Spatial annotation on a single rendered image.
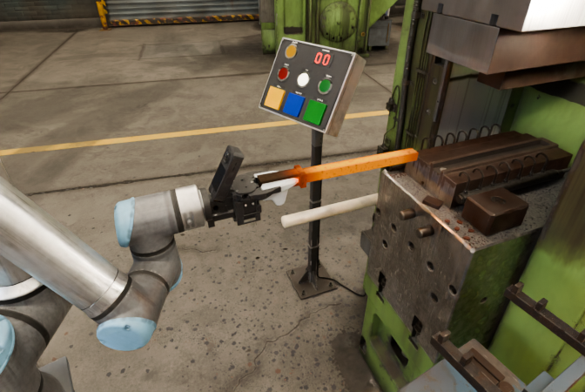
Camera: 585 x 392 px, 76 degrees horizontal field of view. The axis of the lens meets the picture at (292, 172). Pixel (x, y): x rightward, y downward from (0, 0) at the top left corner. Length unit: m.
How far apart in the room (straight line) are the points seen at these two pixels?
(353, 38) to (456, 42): 5.01
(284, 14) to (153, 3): 3.69
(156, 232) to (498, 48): 0.78
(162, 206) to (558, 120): 1.18
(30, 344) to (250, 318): 1.10
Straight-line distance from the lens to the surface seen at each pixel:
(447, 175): 1.06
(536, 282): 1.16
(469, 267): 1.00
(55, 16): 9.17
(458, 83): 1.26
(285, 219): 1.39
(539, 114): 1.46
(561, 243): 1.07
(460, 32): 0.97
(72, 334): 2.10
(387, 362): 1.63
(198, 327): 1.92
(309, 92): 1.35
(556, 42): 1.05
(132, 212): 0.77
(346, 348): 1.82
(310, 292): 1.98
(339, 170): 0.86
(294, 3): 5.80
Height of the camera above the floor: 1.51
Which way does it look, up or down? 32 degrees down
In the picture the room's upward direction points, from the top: straight up
